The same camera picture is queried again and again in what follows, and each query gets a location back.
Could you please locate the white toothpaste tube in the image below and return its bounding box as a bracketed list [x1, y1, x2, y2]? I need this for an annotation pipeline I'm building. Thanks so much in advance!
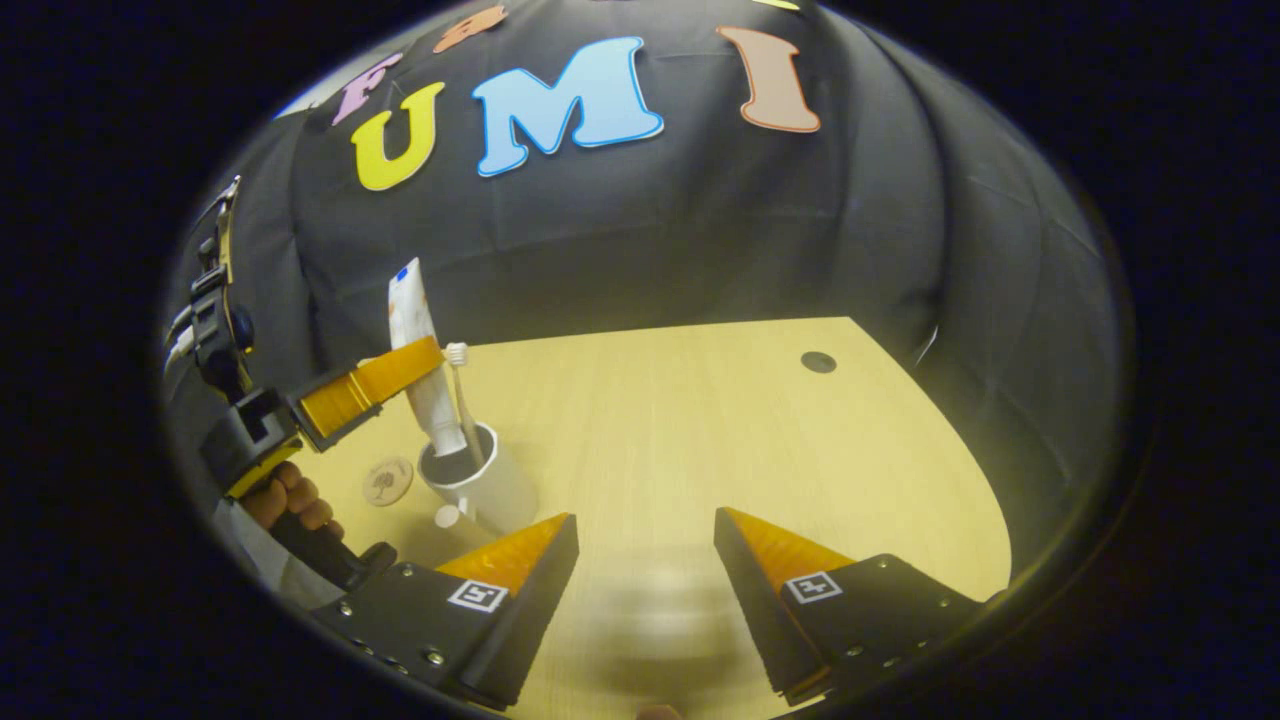
[387, 257, 471, 459]

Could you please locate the beige toothbrush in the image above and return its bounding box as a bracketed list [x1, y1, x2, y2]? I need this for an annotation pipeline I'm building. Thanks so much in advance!
[443, 342, 488, 471]

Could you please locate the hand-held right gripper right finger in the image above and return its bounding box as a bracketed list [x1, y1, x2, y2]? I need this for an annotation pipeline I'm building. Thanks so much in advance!
[713, 506, 986, 706]

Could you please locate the white cup with wooden handle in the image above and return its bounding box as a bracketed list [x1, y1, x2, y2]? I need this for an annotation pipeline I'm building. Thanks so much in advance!
[417, 420, 541, 536]

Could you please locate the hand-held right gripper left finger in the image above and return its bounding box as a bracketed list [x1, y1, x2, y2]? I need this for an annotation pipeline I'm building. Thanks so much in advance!
[310, 513, 580, 711]

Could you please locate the light wooden desktop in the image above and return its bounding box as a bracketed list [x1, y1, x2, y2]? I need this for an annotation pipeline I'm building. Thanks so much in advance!
[290, 317, 1013, 720]

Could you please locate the round wooden coaster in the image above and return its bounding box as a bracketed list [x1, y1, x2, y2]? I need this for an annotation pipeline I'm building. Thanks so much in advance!
[362, 456, 415, 508]

